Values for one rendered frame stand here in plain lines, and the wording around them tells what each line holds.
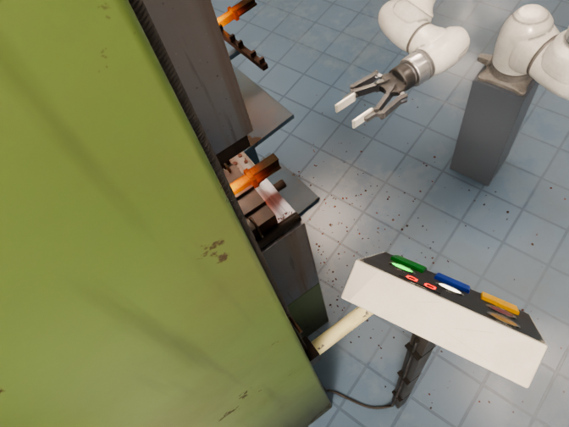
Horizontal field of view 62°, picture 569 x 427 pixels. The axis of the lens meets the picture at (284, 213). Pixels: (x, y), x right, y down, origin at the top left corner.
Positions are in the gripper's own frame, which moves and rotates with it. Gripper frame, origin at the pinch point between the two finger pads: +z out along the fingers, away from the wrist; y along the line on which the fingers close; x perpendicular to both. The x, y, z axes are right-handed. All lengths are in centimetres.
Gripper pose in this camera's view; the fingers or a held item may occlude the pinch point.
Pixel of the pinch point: (351, 111)
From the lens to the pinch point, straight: 135.2
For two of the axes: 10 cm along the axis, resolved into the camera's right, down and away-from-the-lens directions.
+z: -8.1, 5.6, -1.7
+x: -1.5, -4.8, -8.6
